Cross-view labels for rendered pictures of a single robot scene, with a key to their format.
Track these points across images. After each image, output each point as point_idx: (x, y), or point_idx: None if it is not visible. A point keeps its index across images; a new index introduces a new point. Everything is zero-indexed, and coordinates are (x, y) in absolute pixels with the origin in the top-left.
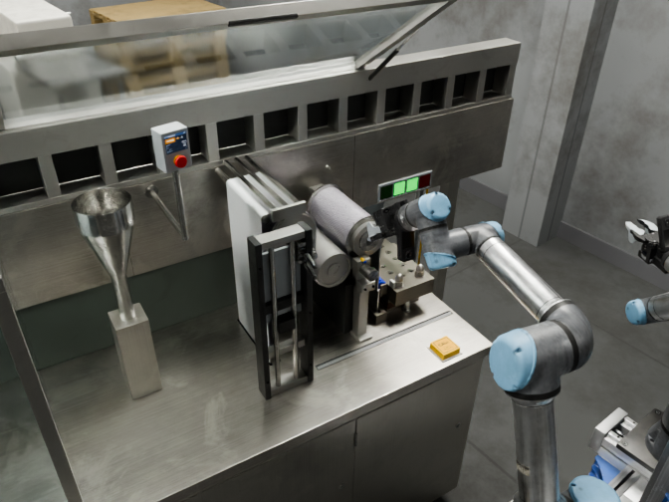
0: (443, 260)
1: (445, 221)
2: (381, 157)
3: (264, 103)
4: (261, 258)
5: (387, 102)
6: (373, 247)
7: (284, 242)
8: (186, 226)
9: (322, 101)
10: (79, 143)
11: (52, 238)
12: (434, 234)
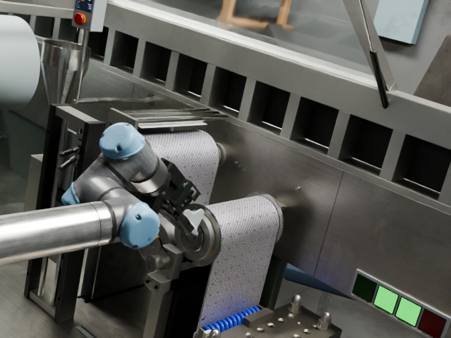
0: (66, 192)
1: (113, 163)
2: (372, 231)
3: (259, 69)
4: (51, 121)
5: (433, 172)
6: (192, 251)
7: (70, 120)
8: (78, 89)
9: (317, 101)
10: (129, 30)
11: (92, 95)
12: (90, 165)
